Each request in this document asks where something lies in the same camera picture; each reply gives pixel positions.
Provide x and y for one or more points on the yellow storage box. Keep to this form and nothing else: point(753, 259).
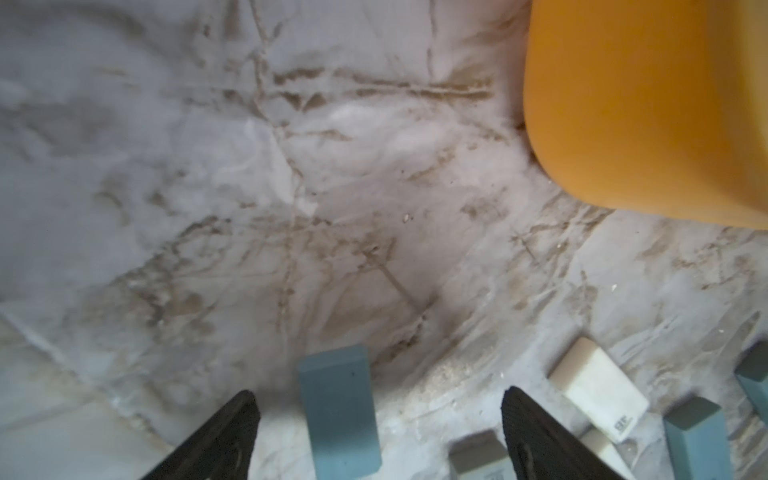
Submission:
point(653, 106)

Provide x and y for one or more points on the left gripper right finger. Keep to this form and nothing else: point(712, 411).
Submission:
point(541, 448)

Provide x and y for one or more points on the grey eraser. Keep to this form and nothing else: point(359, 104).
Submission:
point(480, 456)

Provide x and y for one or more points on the white eraser top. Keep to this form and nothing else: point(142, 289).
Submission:
point(591, 381)

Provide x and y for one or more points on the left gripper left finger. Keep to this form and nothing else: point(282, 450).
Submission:
point(221, 448)

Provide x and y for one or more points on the white eraser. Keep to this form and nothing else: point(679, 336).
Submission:
point(591, 381)
point(600, 445)

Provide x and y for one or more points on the white eraser middle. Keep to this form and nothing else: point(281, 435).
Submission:
point(600, 445)

